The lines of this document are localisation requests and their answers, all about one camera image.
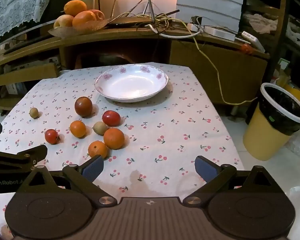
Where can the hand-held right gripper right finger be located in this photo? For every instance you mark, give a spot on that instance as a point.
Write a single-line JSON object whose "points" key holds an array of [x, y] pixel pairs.
{"points": [[206, 169]]}

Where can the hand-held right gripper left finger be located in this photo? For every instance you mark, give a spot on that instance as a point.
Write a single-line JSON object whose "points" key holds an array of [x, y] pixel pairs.
{"points": [[93, 169]]}

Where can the large orange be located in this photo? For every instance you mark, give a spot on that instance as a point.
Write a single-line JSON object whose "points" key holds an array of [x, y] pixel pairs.
{"points": [[114, 138]]}

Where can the small red tomato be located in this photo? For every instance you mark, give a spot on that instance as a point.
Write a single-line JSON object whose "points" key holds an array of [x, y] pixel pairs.
{"points": [[51, 136]]}

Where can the small brown longan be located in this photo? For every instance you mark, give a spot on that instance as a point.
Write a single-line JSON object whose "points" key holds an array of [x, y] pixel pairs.
{"points": [[34, 112]]}

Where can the brown kiwi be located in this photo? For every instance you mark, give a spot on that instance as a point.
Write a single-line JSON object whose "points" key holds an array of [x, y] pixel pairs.
{"points": [[100, 128]]}

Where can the small orange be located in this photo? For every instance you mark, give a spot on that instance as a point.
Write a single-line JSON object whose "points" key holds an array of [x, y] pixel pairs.
{"points": [[78, 129]]}

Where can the large dark red tomato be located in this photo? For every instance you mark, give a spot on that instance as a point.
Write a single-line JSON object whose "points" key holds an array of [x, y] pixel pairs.
{"points": [[83, 107]]}

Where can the white floral plate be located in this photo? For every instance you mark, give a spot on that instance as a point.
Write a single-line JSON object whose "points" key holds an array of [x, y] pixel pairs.
{"points": [[131, 85]]}

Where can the fruits in net bag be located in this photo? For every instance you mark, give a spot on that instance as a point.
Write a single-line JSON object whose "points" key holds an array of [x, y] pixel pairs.
{"points": [[75, 30]]}

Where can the cherry print tablecloth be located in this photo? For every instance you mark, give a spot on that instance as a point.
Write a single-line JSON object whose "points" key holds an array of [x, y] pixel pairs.
{"points": [[155, 135]]}

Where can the yellow trash bin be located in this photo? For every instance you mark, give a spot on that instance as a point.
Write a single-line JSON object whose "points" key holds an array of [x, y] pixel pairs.
{"points": [[262, 140]]}

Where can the black television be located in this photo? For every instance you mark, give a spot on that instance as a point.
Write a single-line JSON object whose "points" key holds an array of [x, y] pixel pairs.
{"points": [[17, 38]]}

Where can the black bin bag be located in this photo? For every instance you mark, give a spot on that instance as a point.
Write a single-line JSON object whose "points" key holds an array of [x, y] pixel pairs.
{"points": [[280, 110]]}

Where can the wooden cabinet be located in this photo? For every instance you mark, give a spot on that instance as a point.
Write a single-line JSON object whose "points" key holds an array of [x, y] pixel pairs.
{"points": [[190, 60]]}

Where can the pale yellow apple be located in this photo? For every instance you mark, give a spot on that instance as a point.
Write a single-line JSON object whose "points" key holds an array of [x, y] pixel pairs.
{"points": [[63, 21]]}

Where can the small red object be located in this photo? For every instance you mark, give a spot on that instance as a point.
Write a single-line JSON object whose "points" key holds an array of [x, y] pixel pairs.
{"points": [[246, 48]]}

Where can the white lace cloth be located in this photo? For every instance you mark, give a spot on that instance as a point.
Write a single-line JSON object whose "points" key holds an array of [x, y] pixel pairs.
{"points": [[15, 2]]}

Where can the white remote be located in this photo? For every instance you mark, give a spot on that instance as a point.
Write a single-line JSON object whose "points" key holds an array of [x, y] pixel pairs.
{"points": [[252, 40]]}

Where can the white power strip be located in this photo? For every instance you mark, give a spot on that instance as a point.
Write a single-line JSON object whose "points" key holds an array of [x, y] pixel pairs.
{"points": [[218, 33]]}

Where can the orange on tray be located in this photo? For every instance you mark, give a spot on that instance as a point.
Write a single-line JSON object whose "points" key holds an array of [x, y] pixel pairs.
{"points": [[84, 18], [75, 7]]}

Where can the white adapter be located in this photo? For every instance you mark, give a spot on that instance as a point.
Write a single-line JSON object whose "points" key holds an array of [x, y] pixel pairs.
{"points": [[194, 27]]}

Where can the red orange fruit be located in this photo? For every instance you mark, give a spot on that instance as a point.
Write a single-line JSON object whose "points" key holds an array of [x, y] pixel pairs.
{"points": [[98, 14]]}

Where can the white corrugated board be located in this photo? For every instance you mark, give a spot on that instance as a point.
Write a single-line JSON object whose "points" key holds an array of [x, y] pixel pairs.
{"points": [[210, 2]]}

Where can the dark shelf rack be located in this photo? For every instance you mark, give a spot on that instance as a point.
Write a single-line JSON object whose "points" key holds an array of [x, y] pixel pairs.
{"points": [[277, 17]]}

